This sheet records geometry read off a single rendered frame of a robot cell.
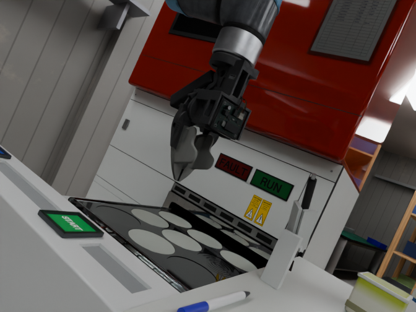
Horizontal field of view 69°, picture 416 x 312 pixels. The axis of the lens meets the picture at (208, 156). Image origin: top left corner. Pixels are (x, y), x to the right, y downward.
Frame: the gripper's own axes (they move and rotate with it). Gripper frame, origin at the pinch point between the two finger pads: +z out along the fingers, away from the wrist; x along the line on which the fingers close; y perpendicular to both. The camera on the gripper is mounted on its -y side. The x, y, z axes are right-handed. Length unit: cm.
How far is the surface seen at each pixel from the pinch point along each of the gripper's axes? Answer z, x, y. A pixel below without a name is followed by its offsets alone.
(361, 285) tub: 5.1, 25.5, 23.7
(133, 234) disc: 15.3, 2.7, -9.4
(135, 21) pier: -95, 62, -240
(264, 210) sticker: 2.7, 39.4, -10.3
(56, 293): 13.1, -18.0, 14.9
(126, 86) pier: -39, 80, -244
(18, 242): 12.2, -20.6, 7.1
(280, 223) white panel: 3.9, 41.2, -5.0
